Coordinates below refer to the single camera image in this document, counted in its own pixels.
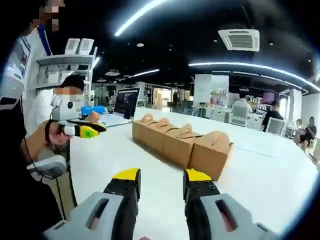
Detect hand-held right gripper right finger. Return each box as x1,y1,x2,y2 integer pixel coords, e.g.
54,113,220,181
182,167,280,240

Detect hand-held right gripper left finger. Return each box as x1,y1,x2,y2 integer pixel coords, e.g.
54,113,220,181
42,167,142,240

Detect brown paper box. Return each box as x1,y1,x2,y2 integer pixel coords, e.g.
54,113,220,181
145,117,176,158
131,113,161,148
189,130,235,183
162,124,204,170

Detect blue box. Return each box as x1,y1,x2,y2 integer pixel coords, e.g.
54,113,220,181
80,105,105,117

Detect person's left hand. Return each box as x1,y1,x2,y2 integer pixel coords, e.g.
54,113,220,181
46,121,73,152

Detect white storage bin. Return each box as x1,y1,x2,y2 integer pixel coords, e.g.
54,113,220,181
60,70,76,83
46,71,62,84

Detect silver laptop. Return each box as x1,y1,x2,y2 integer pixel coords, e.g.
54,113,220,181
98,86,141,128

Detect white storage shelf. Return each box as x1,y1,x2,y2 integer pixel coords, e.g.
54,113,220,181
34,46,99,101

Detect white grey worn device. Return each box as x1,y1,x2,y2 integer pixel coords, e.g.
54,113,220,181
0,73,27,107

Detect white ribbed crate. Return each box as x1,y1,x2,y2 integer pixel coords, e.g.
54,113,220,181
78,37,95,55
64,37,81,55

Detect person's black shirt body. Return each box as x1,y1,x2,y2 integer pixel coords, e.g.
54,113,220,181
0,99,65,240

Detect white mesh office chair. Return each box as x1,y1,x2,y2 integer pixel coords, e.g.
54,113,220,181
264,116,288,137
230,104,249,127

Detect white pillar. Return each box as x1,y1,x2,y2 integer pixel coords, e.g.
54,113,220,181
193,73,230,119

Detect ceiling strip light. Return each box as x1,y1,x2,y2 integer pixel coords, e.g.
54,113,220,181
187,61,320,92
114,0,177,38

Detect purple screen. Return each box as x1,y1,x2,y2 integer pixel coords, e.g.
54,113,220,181
262,91,276,104

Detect ceiling air conditioner vent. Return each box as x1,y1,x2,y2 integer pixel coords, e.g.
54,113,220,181
217,28,261,53

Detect black wrist strap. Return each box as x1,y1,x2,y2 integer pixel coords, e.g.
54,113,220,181
44,119,52,145

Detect black body cable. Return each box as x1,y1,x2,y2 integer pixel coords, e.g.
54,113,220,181
19,98,62,181

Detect wall poster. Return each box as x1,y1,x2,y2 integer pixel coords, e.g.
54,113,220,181
6,24,53,81

